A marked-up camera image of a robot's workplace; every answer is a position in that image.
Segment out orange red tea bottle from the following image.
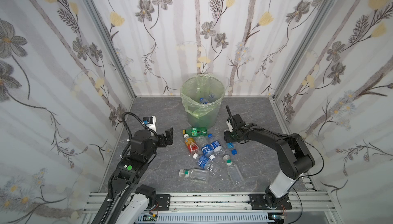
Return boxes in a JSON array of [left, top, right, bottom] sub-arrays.
[[184, 134, 199, 154]]

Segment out clear bottle blue label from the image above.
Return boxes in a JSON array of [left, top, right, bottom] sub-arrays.
[[195, 136, 216, 160], [192, 153, 220, 175], [208, 134, 225, 157], [207, 94, 216, 103], [199, 98, 209, 104]]

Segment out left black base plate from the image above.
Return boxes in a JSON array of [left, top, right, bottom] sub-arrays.
[[152, 194, 171, 211]]

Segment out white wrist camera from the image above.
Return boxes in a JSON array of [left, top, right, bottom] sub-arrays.
[[226, 121, 233, 132], [143, 116, 157, 132]]

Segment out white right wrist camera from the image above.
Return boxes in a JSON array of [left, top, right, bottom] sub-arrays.
[[226, 121, 233, 132]]

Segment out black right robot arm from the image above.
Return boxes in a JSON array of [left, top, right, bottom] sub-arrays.
[[224, 106, 315, 209]]

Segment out white slotted cable duct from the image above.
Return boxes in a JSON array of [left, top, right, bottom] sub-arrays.
[[134, 212, 275, 224]]

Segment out green lined waste bin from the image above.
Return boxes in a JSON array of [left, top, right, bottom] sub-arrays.
[[180, 74, 226, 128]]

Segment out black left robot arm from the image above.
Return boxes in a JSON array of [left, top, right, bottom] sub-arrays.
[[92, 111, 174, 224]]

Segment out green bottle yellow cap top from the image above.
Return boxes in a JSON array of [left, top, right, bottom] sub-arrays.
[[182, 127, 208, 137]]

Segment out Fiji bottle pink flower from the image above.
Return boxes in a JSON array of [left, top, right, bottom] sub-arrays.
[[226, 143, 237, 155]]

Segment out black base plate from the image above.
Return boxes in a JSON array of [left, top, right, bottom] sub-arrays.
[[249, 193, 292, 210], [152, 194, 171, 211]]

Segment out aluminium mounting rail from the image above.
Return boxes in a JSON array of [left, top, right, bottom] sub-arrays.
[[80, 191, 332, 216]]

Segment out clear bottle green ring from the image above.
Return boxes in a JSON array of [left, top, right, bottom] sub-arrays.
[[178, 168, 211, 183], [222, 154, 245, 185]]

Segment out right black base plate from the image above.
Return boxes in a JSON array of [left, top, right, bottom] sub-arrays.
[[249, 193, 292, 210]]

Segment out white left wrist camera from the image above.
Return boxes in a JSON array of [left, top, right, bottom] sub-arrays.
[[143, 116, 157, 132]]

